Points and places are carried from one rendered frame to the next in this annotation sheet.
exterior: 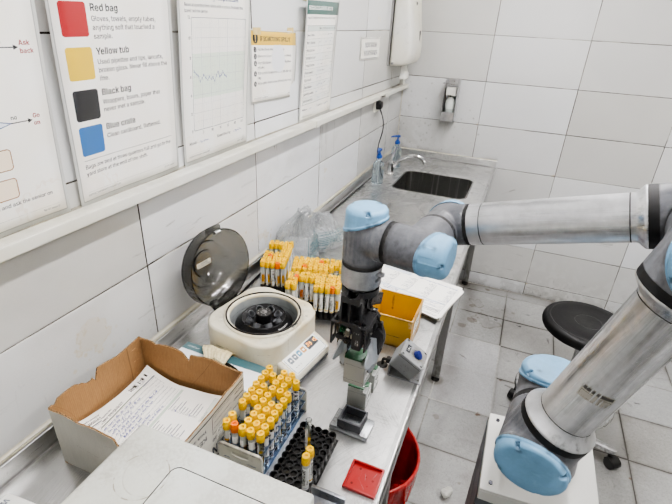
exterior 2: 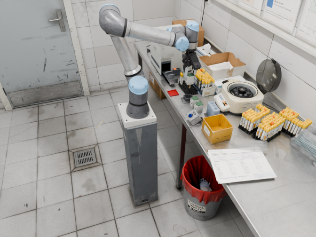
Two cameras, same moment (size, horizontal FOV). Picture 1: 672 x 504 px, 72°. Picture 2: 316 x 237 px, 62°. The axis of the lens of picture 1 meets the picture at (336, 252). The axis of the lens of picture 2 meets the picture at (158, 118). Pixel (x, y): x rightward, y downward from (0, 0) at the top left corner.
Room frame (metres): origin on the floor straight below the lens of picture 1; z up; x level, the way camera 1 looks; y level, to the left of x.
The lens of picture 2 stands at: (1.78, -1.18, 1.97)
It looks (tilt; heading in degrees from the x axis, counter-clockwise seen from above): 40 degrees down; 141
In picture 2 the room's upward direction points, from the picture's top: straight up
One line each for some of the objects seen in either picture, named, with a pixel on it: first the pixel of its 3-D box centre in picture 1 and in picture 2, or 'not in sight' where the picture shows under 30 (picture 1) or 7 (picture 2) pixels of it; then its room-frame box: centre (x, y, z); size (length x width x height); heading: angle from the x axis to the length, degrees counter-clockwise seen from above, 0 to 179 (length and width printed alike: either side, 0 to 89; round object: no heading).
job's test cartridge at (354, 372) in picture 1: (357, 367); (189, 79); (0.75, -0.06, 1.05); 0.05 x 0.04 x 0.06; 67
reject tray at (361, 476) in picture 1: (363, 478); (173, 92); (0.62, -0.08, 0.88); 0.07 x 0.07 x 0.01; 69
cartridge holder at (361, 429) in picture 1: (352, 421); (188, 98); (0.75, -0.06, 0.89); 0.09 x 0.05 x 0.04; 67
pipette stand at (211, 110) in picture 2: not in sight; (212, 112); (0.99, -0.08, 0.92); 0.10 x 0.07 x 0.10; 154
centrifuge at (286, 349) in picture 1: (269, 332); (238, 97); (1.00, 0.17, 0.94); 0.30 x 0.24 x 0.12; 60
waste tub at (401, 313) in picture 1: (394, 318); (216, 129); (1.11, -0.18, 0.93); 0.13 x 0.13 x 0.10; 68
